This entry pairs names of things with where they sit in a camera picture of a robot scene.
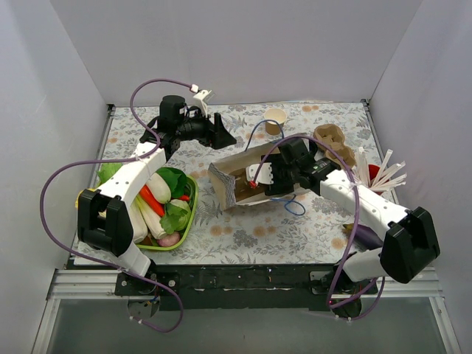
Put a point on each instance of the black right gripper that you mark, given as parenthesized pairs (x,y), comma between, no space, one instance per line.
(277,179)

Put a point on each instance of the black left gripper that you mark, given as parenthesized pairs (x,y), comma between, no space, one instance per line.
(214,130)

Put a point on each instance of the blue checkered paper bag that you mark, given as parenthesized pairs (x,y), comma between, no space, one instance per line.
(228,177)

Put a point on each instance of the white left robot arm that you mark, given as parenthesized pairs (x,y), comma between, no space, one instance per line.
(104,221)

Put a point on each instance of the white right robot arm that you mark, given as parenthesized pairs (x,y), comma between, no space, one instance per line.
(409,238)

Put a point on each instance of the brown cardboard cup carrier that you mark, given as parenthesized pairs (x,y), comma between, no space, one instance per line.
(332,136)

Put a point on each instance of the green leafy vegetable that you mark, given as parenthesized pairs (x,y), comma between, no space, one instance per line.
(175,179)

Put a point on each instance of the floral table mat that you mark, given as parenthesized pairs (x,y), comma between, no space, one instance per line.
(265,233)

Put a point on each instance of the red plastic cup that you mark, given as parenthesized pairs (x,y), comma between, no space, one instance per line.
(374,170)

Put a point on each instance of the white radish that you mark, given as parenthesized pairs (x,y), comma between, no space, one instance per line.
(140,229)
(159,188)

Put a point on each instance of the green cabbage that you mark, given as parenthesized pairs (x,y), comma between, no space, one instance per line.
(177,216)

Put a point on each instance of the red chili pepper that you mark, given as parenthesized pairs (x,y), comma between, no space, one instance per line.
(148,197)

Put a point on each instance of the purple eggplant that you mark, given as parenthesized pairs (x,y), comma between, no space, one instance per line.
(366,238)

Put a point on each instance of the pink onion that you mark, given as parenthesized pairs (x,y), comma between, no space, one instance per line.
(169,240)

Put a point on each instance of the green lettuce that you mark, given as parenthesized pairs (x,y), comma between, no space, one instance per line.
(107,171)

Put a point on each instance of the green vegetable basket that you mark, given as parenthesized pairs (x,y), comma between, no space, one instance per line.
(152,220)

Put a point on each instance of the yellow corn toy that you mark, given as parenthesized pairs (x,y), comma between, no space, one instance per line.
(77,199)

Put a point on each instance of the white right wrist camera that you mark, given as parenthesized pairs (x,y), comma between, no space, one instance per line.
(259,174)

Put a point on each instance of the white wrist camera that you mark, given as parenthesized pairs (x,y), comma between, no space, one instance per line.
(202,97)
(259,174)

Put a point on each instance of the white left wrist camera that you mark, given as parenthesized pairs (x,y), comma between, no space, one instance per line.
(202,97)

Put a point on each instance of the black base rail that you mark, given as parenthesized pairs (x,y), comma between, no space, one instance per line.
(245,286)

